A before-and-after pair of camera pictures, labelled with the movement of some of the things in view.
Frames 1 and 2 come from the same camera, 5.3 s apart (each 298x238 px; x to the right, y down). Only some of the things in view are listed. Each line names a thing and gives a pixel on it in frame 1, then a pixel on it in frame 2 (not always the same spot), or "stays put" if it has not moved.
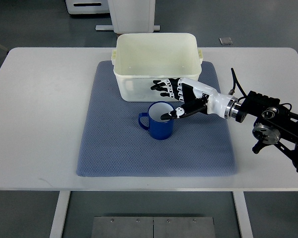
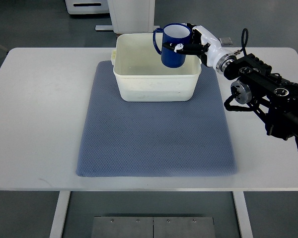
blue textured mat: x=113 y=144 stays put
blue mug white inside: x=159 y=129 → x=173 y=32
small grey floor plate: x=225 y=41 stays put
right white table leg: x=243 y=214 stays put
